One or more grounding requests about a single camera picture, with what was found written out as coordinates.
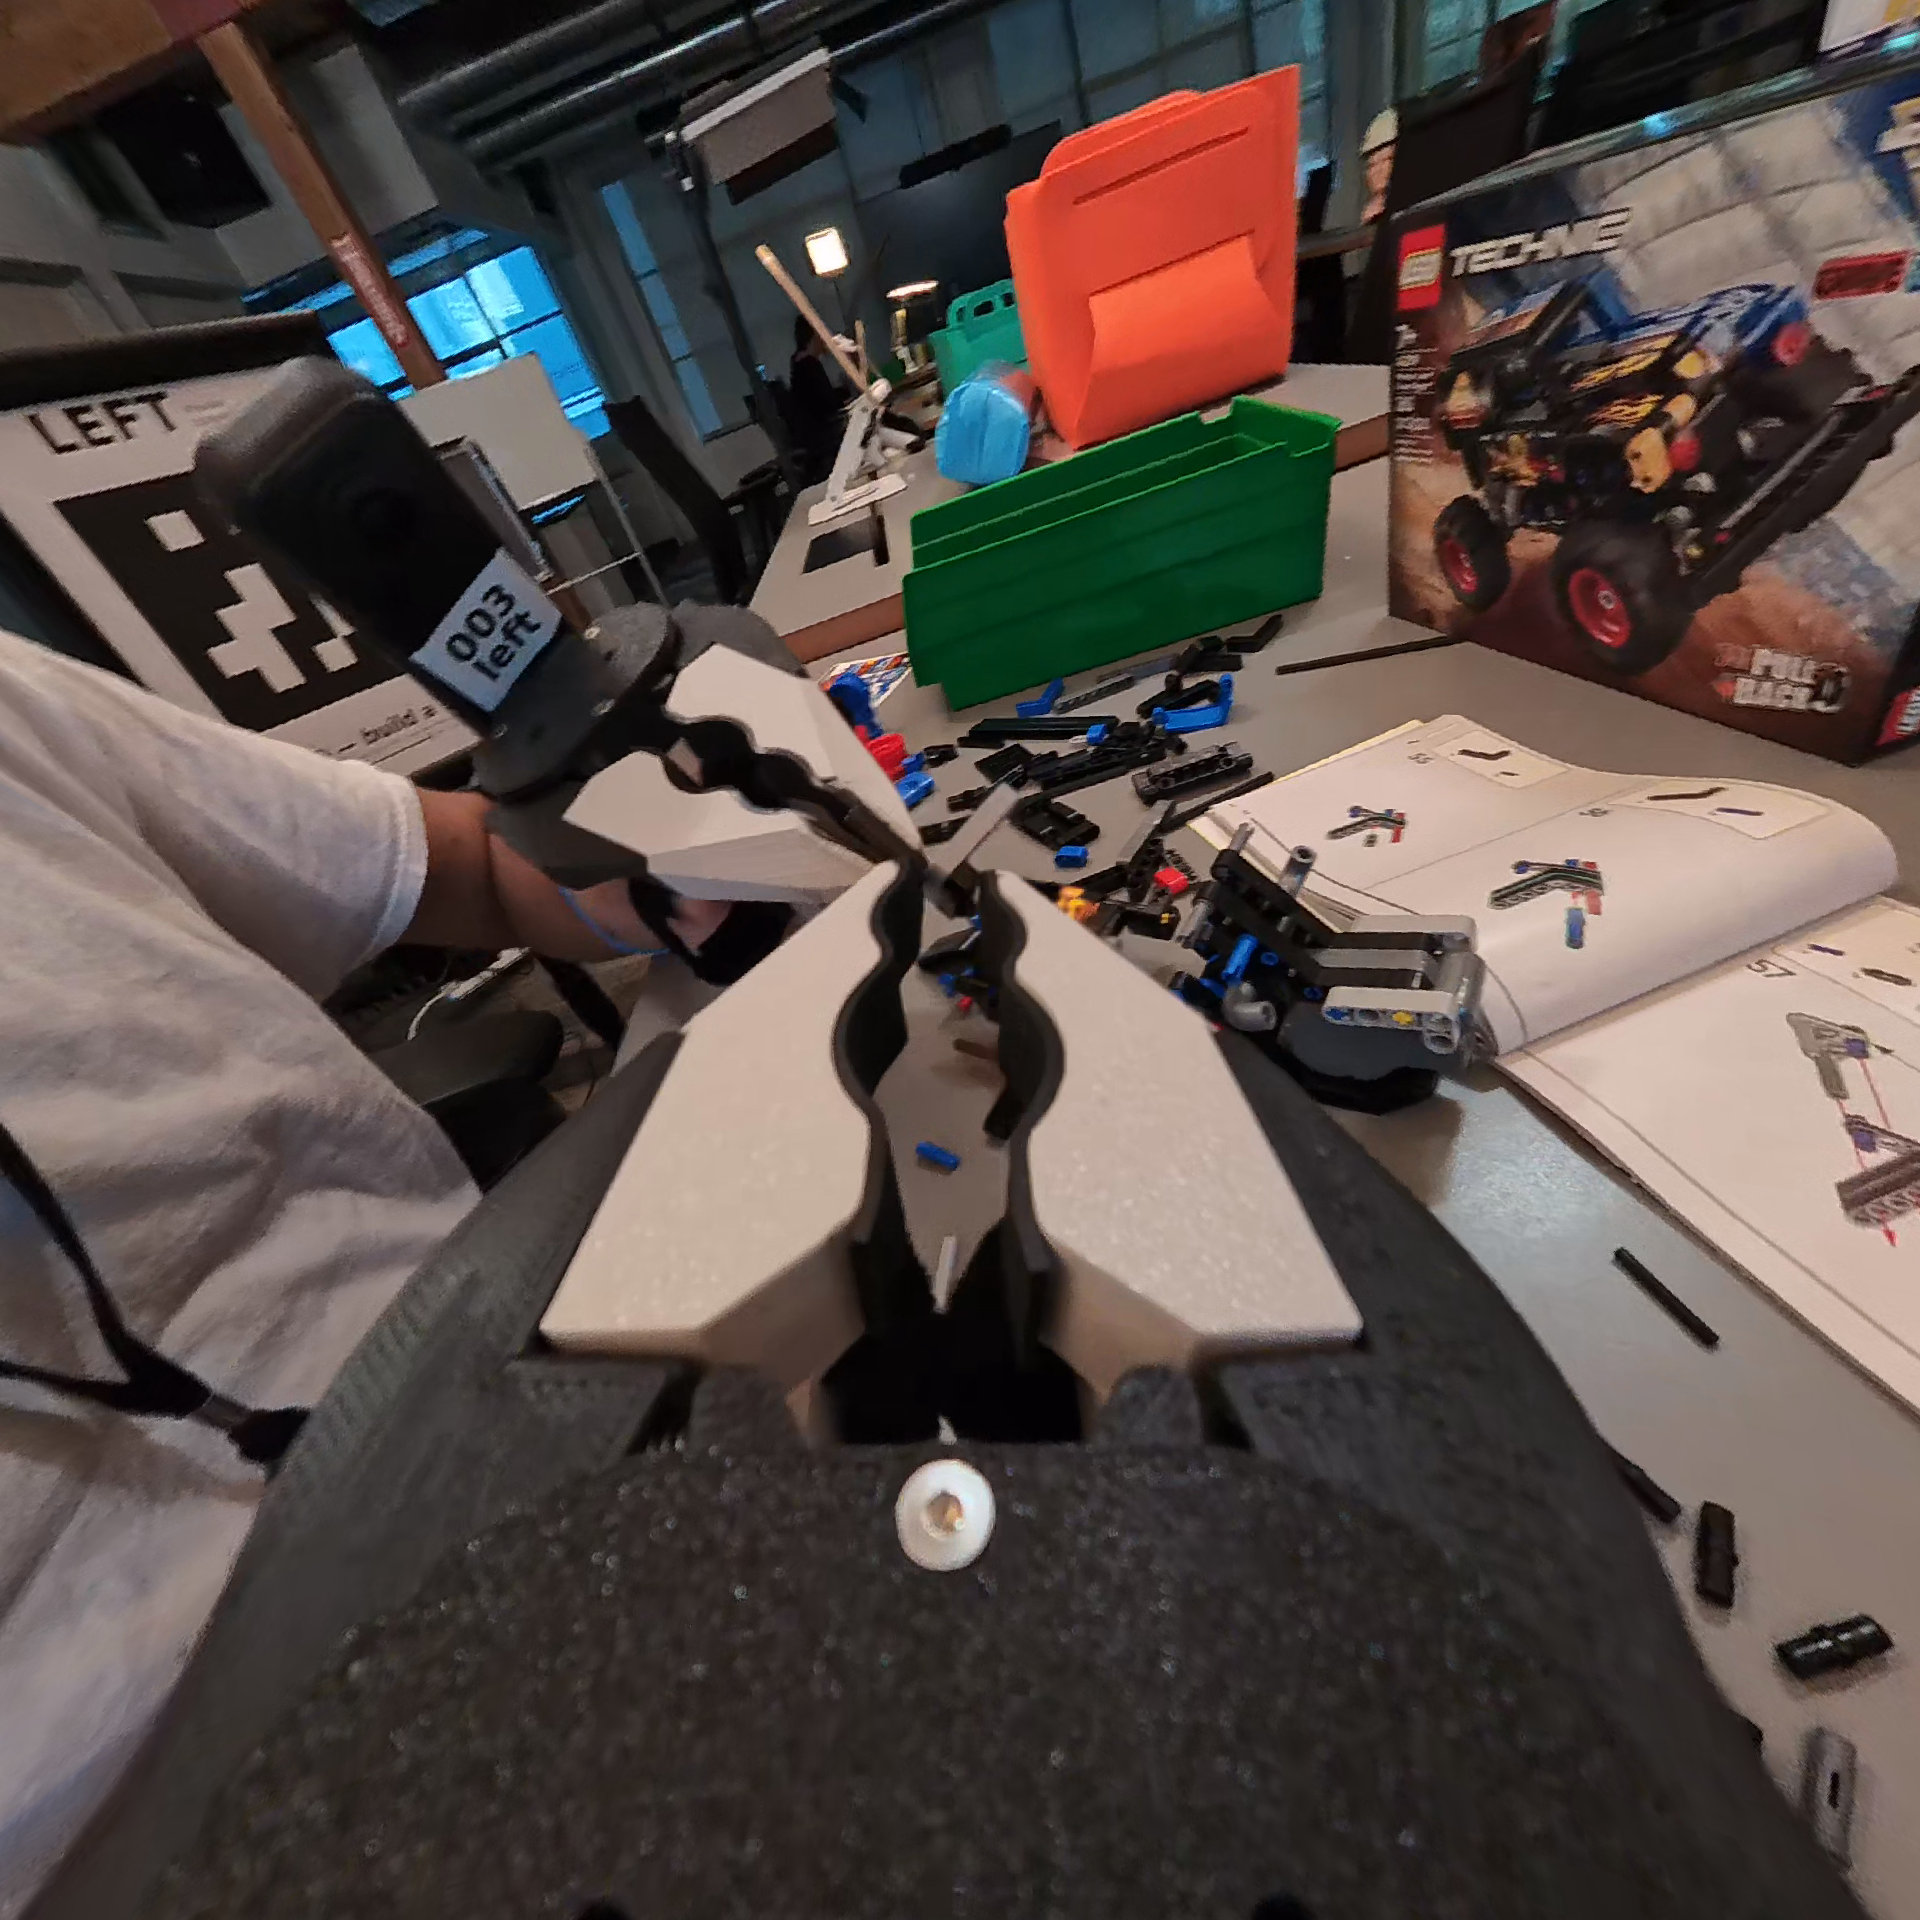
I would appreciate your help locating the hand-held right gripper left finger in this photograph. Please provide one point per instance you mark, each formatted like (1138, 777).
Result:
(704, 1201)

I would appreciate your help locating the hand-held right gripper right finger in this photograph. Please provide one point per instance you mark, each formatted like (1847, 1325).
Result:
(1185, 1201)

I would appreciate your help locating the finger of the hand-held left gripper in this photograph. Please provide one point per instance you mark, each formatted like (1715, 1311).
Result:
(779, 733)
(721, 855)

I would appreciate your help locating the short black toy axle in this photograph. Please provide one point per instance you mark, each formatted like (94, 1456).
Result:
(1665, 1295)

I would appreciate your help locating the pile of small toy pins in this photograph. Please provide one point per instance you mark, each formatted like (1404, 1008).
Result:
(1828, 1647)

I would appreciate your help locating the monster truck toy set box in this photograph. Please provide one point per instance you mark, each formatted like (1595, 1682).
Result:
(1650, 450)

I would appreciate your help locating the person's left hand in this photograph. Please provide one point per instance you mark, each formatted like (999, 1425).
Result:
(692, 916)

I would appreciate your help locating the blue wristband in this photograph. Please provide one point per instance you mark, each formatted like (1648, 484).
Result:
(616, 941)

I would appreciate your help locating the light grey toy axle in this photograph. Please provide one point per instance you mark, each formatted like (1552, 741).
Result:
(944, 1272)

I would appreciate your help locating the black framed marker sign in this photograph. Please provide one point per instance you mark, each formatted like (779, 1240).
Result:
(105, 493)

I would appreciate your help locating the toy chassis with grey motor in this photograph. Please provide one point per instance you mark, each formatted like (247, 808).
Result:
(1350, 1003)

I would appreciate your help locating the pile of black toy beams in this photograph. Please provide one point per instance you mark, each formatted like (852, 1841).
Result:
(1049, 763)

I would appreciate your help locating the light blue roll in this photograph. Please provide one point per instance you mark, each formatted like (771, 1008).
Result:
(987, 433)

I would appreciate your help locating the stacked green plastic bins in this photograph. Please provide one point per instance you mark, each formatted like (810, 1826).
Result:
(1126, 586)

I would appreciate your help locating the blue toy panel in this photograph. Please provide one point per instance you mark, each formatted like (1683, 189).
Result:
(1200, 704)

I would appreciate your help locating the teal plastic basket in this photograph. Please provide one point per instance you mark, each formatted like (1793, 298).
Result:
(974, 322)

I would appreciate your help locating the person's white shirt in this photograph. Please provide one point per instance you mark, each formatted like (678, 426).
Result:
(182, 973)

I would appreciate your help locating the building instruction booklet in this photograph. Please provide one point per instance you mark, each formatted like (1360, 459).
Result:
(1650, 868)

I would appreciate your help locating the long black toy axle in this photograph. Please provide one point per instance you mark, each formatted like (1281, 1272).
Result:
(1366, 655)

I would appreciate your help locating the orange plastic container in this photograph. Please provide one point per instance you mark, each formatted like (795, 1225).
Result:
(1154, 255)

